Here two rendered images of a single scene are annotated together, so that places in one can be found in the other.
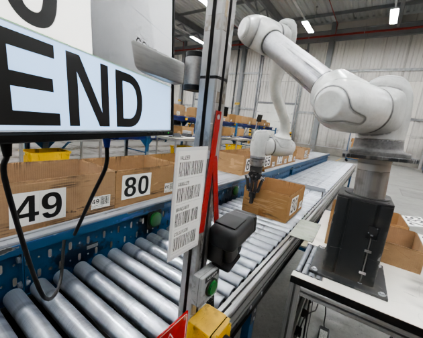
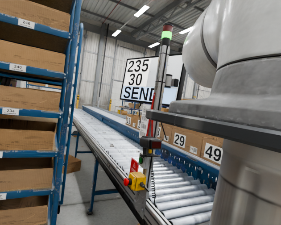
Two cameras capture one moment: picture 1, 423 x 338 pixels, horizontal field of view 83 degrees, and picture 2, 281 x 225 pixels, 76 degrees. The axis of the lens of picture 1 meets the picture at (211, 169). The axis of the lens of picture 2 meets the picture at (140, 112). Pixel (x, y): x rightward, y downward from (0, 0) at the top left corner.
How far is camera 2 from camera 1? 1.21 m
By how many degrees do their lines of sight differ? 118
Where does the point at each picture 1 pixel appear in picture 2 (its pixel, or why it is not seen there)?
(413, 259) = not seen: outside the picture
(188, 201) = (144, 121)
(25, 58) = (135, 89)
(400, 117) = (213, 17)
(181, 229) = (142, 129)
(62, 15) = (142, 82)
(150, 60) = not seen: hidden behind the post
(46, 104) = (136, 96)
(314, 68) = not seen: outside the picture
